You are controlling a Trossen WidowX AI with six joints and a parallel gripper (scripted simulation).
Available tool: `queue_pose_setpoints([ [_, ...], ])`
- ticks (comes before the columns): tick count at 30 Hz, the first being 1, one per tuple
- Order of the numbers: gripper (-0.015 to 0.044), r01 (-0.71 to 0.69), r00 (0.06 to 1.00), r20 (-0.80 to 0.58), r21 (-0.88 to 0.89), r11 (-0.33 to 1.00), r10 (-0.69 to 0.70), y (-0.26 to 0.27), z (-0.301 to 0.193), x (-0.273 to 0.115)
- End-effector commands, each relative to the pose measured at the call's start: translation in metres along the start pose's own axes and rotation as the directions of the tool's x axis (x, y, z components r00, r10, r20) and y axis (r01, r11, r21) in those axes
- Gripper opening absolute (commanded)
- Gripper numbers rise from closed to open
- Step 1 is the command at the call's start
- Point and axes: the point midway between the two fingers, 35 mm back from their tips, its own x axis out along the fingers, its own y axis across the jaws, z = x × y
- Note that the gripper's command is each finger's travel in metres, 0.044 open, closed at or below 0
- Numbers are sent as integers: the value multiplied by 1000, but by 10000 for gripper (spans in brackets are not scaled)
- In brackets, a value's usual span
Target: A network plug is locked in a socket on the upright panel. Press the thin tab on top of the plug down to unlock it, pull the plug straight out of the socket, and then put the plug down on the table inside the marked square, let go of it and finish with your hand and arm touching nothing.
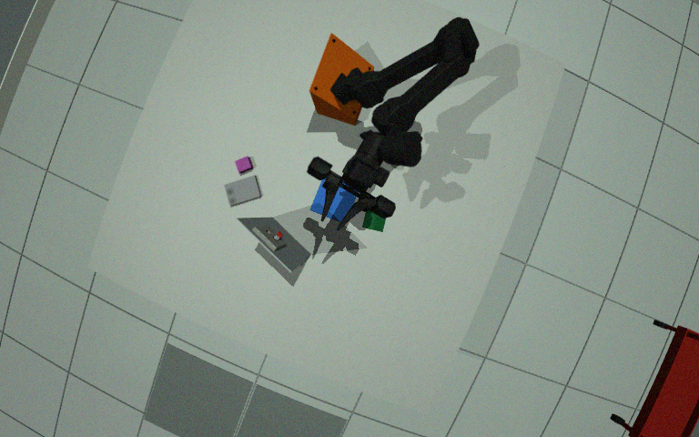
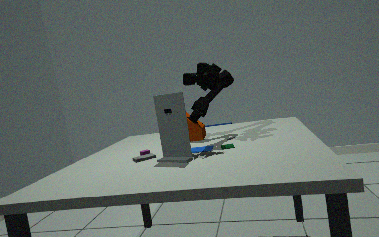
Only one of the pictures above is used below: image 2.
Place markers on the green flat rectangle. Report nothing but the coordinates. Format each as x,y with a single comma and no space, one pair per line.
227,146

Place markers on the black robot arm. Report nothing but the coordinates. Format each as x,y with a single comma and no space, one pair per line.
200,106

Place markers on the small purple block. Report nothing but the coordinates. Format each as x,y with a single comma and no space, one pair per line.
143,152

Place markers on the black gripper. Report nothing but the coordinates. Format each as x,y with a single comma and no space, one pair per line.
201,79

